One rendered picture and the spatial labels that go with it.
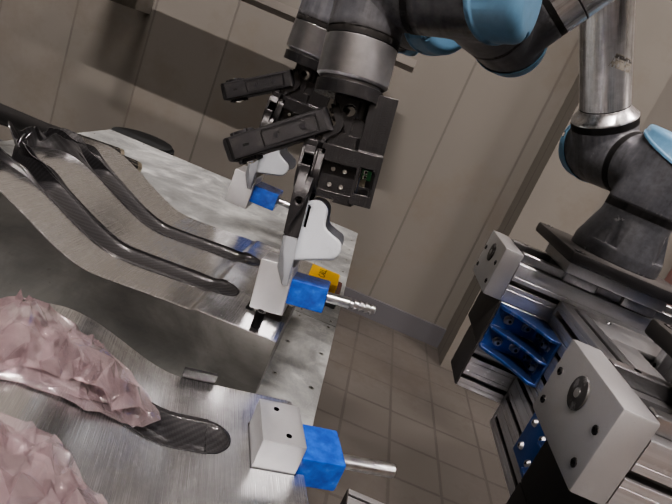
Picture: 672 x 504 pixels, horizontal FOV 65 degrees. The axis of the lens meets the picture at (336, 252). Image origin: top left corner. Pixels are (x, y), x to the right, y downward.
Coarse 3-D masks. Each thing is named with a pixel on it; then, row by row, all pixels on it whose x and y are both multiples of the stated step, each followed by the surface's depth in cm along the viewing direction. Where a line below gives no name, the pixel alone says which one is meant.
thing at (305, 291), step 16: (272, 256) 57; (272, 272) 55; (256, 288) 56; (272, 288) 55; (288, 288) 55; (304, 288) 56; (320, 288) 56; (256, 304) 56; (272, 304) 56; (304, 304) 56; (320, 304) 56; (336, 304) 57; (352, 304) 57; (368, 304) 58
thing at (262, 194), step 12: (240, 168) 83; (240, 180) 82; (228, 192) 83; (240, 192) 83; (252, 192) 83; (264, 192) 83; (276, 192) 84; (240, 204) 83; (264, 204) 83; (276, 204) 85; (288, 204) 85
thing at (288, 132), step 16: (320, 112) 53; (256, 128) 53; (272, 128) 53; (288, 128) 53; (304, 128) 53; (320, 128) 53; (224, 144) 54; (240, 144) 54; (256, 144) 54; (272, 144) 54; (288, 144) 54; (240, 160) 55; (256, 160) 56
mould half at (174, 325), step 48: (96, 144) 73; (0, 192) 51; (96, 192) 63; (144, 192) 73; (0, 240) 52; (48, 240) 51; (144, 240) 63; (240, 240) 75; (0, 288) 53; (48, 288) 53; (96, 288) 52; (144, 288) 53; (192, 288) 56; (240, 288) 60; (144, 336) 53; (192, 336) 53; (240, 336) 52; (240, 384) 54
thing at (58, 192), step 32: (32, 128) 62; (64, 128) 68; (32, 160) 58; (96, 160) 69; (64, 192) 59; (128, 192) 70; (96, 224) 60; (160, 224) 70; (128, 256) 59; (224, 256) 67; (224, 288) 59
